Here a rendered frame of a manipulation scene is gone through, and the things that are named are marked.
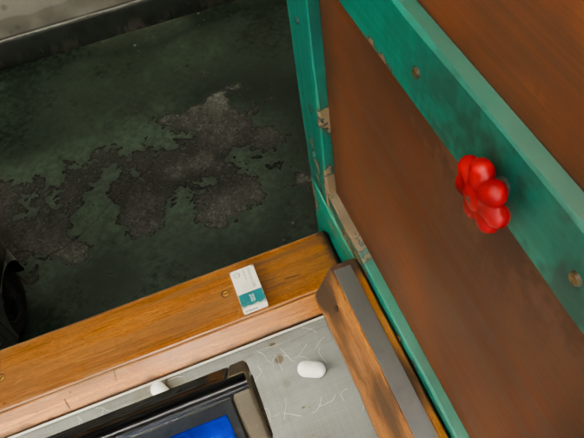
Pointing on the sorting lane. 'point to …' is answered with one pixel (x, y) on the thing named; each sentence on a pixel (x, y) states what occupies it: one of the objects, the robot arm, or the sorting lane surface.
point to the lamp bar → (189, 411)
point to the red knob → (483, 193)
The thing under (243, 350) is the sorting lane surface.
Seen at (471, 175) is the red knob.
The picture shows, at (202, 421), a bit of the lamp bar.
